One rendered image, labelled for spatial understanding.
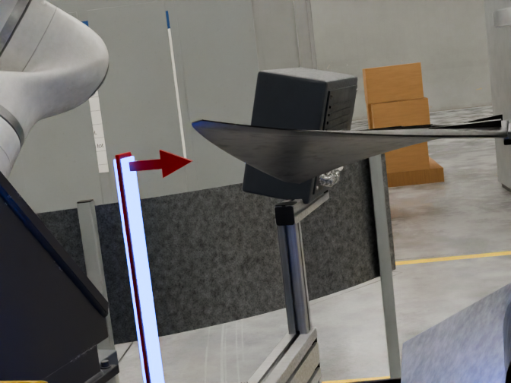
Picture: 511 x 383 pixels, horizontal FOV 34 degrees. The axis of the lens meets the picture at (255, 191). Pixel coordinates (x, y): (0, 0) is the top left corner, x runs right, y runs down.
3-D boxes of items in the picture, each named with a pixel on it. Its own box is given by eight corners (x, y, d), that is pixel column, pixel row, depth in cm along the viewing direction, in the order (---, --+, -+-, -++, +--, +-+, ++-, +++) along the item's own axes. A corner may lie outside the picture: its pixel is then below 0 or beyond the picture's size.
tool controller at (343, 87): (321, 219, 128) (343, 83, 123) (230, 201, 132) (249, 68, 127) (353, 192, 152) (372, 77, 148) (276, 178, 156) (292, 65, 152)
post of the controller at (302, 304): (307, 334, 125) (293, 204, 123) (288, 334, 126) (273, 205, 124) (312, 328, 128) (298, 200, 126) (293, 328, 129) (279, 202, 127)
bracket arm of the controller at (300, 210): (295, 225, 123) (293, 205, 123) (275, 226, 124) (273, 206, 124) (329, 198, 146) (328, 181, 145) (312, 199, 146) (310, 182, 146)
